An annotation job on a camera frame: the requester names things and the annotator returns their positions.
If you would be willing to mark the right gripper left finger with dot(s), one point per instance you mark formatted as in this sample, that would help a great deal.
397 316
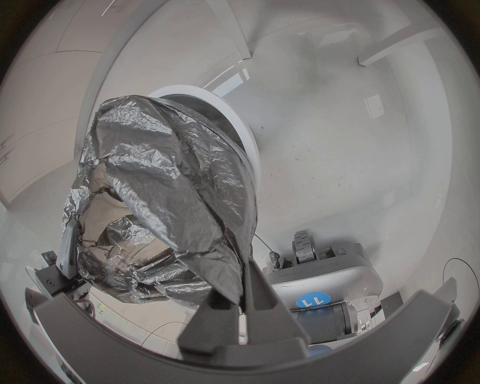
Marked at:
215 326

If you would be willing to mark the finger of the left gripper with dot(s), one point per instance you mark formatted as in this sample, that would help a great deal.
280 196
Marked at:
69 251

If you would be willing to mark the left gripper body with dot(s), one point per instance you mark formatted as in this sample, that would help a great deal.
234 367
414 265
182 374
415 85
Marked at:
52 279

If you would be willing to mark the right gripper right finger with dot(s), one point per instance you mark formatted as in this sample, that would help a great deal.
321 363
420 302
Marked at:
266 318

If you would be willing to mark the black plastic bag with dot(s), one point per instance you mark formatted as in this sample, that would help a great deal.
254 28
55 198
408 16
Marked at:
157 150

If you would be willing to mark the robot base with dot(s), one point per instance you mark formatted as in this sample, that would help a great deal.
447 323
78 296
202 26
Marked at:
322 273

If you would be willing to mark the white trash bin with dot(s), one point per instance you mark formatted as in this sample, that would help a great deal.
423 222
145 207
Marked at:
247 135

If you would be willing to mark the white wardrobe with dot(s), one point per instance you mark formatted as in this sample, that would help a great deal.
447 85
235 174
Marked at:
45 93

